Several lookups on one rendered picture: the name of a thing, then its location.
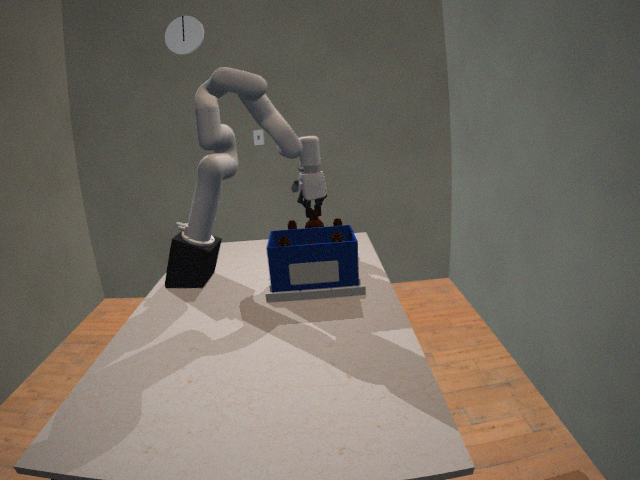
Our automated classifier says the dark blue crate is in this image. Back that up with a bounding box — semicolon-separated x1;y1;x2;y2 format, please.
267;225;359;292

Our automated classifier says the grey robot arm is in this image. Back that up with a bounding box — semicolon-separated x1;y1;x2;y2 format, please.
176;67;321;246

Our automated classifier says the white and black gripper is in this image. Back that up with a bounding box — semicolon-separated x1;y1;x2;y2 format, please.
297;171;327;218

